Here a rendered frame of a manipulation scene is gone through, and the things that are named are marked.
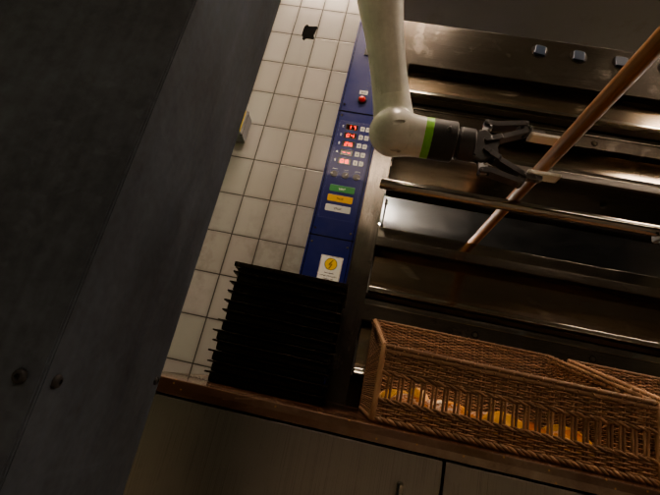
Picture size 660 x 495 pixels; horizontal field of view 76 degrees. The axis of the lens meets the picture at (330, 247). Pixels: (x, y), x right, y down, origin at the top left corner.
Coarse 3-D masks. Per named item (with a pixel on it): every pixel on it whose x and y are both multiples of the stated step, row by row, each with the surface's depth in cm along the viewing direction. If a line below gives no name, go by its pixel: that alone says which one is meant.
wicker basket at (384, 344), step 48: (384, 336) 99; (432, 336) 131; (384, 384) 122; (432, 384) 83; (480, 384) 83; (528, 384) 84; (576, 384) 83; (432, 432) 80; (480, 432) 80; (528, 432) 80; (576, 432) 80; (624, 432) 80
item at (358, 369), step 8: (360, 328) 139; (368, 328) 139; (360, 336) 137; (368, 336) 137; (360, 344) 135; (368, 344) 135; (416, 344) 136; (360, 352) 134; (360, 360) 132; (520, 360) 134; (528, 360) 134; (360, 368) 128; (352, 376) 130; (360, 376) 128; (560, 376) 131
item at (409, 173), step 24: (408, 168) 146; (432, 168) 143; (456, 168) 141; (528, 168) 136; (480, 192) 149; (504, 192) 146; (528, 192) 143; (552, 192) 141; (576, 192) 139; (600, 192) 136; (624, 192) 134; (648, 192) 132; (624, 216) 144; (648, 216) 141
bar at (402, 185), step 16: (416, 192) 111; (432, 192) 110; (448, 192) 109; (464, 192) 109; (496, 208) 109; (512, 208) 108; (528, 208) 107; (544, 208) 107; (560, 208) 107; (592, 224) 107; (608, 224) 106; (624, 224) 105; (640, 224) 105; (656, 240) 106
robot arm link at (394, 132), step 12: (396, 108) 93; (372, 120) 96; (384, 120) 92; (396, 120) 91; (408, 120) 92; (420, 120) 92; (432, 120) 92; (372, 132) 94; (384, 132) 92; (396, 132) 91; (408, 132) 91; (420, 132) 91; (432, 132) 91; (372, 144) 96; (384, 144) 93; (396, 144) 93; (408, 144) 93; (420, 144) 92; (396, 156) 97; (408, 156) 97; (420, 156) 95
